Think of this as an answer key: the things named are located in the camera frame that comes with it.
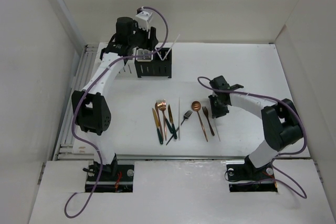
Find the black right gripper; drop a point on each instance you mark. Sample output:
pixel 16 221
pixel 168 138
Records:
pixel 216 112

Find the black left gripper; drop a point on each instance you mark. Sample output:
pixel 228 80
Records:
pixel 148 43

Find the small copper fork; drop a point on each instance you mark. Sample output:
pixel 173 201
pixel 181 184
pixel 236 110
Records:
pixel 206 113

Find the copper spoon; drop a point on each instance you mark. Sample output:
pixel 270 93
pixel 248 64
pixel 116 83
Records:
pixel 196 106

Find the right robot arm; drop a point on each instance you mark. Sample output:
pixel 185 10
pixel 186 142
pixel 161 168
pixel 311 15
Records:
pixel 280 121

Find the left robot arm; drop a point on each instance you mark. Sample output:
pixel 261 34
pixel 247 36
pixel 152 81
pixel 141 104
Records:
pixel 92 116

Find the white insert in black container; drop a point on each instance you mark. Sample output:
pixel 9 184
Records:
pixel 144 55

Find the black slotted utensil container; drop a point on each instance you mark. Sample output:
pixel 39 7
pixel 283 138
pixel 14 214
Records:
pixel 156 67

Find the black fork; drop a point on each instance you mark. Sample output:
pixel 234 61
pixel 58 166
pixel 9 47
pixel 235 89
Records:
pixel 186 116

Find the white slotted utensil container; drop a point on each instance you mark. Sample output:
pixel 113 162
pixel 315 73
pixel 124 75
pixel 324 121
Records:
pixel 128 71

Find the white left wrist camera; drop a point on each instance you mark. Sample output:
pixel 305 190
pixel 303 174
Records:
pixel 143 19

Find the gold knife green handle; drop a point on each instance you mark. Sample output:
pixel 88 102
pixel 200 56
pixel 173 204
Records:
pixel 157 126
pixel 171 119

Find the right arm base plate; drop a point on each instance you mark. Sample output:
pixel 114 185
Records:
pixel 242 180

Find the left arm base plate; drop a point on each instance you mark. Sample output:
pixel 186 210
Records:
pixel 115 178

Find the aluminium frame rail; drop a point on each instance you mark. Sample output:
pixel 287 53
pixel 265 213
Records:
pixel 81 70

